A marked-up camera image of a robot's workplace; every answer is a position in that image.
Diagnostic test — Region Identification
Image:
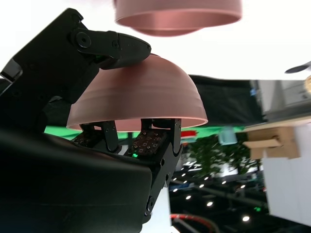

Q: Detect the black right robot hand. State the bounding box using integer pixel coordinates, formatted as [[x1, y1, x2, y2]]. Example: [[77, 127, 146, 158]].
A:
[[0, 7, 184, 233]]

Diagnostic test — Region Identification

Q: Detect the pink plastic bowl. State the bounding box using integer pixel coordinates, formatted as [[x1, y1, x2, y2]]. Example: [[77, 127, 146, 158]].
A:
[[113, 0, 243, 32], [66, 53, 209, 132], [136, 26, 204, 37]]

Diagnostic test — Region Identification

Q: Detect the green plant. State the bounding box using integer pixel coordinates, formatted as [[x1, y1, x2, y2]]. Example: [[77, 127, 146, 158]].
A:
[[189, 135, 263, 177]]

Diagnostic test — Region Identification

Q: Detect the teal cup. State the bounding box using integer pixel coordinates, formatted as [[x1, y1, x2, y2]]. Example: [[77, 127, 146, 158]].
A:
[[217, 127, 238, 146]]

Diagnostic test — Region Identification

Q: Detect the black curtain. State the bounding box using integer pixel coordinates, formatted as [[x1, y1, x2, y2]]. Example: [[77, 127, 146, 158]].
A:
[[189, 74, 265, 127]]

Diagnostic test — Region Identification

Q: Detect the cardboard box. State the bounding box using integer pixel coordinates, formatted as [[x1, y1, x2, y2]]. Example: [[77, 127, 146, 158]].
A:
[[242, 125, 301, 160]]

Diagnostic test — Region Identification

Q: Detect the white panel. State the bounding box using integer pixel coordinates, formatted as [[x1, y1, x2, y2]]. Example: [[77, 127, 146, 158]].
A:
[[262, 126, 311, 220]]

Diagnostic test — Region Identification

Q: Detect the grey cabinet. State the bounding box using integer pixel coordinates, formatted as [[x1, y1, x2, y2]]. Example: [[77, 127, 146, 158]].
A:
[[249, 79, 311, 122]]

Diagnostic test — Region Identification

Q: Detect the red hoop cable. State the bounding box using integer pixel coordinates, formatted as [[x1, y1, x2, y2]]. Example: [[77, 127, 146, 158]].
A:
[[170, 213, 221, 233]]

